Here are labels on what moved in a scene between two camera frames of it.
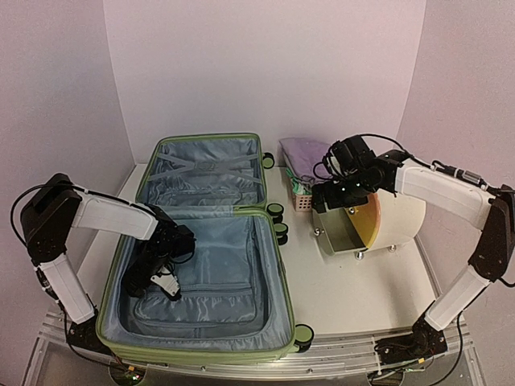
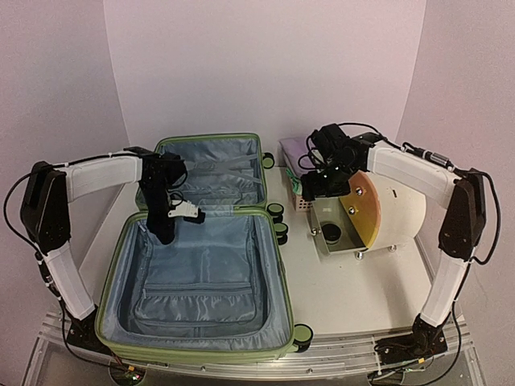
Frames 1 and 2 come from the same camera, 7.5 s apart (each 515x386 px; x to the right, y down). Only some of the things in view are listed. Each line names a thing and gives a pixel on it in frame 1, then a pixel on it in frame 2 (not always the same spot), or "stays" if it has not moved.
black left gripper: x=132 y=289 → x=156 y=226
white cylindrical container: x=390 y=216 stays
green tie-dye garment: x=298 y=186 stays
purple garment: x=302 y=154 stays
